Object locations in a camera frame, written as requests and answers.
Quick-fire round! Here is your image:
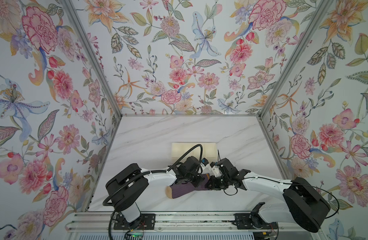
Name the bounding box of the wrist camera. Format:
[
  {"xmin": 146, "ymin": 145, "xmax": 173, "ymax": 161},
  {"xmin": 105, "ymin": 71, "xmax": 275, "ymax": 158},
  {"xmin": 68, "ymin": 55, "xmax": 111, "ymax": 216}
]
[
  {"xmin": 201, "ymin": 158, "xmax": 209, "ymax": 167},
  {"xmin": 211, "ymin": 165, "xmax": 222, "ymax": 178}
]

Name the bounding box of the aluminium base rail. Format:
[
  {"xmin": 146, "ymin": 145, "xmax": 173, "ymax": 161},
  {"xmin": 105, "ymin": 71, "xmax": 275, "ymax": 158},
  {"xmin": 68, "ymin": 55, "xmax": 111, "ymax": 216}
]
[{"xmin": 65, "ymin": 212, "xmax": 325, "ymax": 240}]

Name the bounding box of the aluminium corner post left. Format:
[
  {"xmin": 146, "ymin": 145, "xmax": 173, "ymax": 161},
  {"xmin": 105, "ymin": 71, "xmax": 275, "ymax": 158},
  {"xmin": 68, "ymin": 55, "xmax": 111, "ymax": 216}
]
[{"xmin": 60, "ymin": 0, "xmax": 122, "ymax": 120}]

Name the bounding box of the black corrugated left cable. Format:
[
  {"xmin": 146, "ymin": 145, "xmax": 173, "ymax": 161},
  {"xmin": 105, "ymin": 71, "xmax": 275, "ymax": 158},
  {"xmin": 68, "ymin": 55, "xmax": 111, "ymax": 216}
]
[{"xmin": 102, "ymin": 143, "xmax": 204, "ymax": 240}]

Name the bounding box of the purple sock with beige toe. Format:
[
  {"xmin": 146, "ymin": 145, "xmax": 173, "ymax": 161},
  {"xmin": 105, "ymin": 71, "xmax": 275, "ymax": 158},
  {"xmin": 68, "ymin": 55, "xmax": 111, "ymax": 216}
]
[{"xmin": 165, "ymin": 174, "xmax": 210, "ymax": 199}]

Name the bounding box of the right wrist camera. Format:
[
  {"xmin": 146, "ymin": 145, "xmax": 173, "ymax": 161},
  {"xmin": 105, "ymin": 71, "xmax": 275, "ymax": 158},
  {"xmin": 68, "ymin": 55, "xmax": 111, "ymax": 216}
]
[{"xmin": 211, "ymin": 165, "xmax": 222, "ymax": 178}]

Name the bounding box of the aluminium corner post right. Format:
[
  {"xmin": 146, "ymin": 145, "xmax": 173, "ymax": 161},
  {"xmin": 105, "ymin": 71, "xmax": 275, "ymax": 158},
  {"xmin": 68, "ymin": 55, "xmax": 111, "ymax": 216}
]
[{"xmin": 257, "ymin": 1, "xmax": 331, "ymax": 120}]

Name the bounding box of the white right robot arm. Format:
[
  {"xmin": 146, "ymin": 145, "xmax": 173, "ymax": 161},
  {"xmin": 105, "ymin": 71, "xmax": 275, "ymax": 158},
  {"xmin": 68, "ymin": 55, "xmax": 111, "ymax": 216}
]
[{"xmin": 201, "ymin": 158, "xmax": 331, "ymax": 233}]

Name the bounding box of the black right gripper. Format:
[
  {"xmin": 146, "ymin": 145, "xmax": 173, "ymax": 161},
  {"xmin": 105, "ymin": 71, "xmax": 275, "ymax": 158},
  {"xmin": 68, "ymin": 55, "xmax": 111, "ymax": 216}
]
[{"xmin": 203, "ymin": 175, "xmax": 230, "ymax": 190}]

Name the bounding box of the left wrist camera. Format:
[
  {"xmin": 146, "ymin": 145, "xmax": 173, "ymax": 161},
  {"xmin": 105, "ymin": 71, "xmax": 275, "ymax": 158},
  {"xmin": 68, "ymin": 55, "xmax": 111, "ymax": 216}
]
[{"xmin": 201, "ymin": 158, "xmax": 209, "ymax": 167}]

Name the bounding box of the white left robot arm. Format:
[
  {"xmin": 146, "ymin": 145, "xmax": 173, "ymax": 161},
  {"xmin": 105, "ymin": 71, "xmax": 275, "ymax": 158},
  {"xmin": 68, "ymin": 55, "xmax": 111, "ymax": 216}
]
[{"xmin": 102, "ymin": 156, "xmax": 210, "ymax": 224}]

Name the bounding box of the aluminium corner post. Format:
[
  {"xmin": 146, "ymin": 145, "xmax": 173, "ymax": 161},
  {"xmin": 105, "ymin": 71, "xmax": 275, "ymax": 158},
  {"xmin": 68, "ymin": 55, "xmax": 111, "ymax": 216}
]
[
  {"xmin": 60, "ymin": 0, "xmax": 122, "ymax": 120},
  {"xmin": 257, "ymin": 1, "xmax": 331, "ymax": 120}
]

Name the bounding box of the thin black right cable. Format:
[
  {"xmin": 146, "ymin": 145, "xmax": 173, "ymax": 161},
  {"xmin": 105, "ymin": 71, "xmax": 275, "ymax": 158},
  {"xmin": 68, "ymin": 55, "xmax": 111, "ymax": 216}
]
[{"xmin": 216, "ymin": 149, "xmax": 340, "ymax": 220}]

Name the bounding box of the cream compartment tray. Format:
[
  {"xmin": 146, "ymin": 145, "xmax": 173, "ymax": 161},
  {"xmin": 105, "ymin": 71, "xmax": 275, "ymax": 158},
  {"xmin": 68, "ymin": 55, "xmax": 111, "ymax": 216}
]
[{"xmin": 171, "ymin": 142, "xmax": 218, "ymax": 164}]

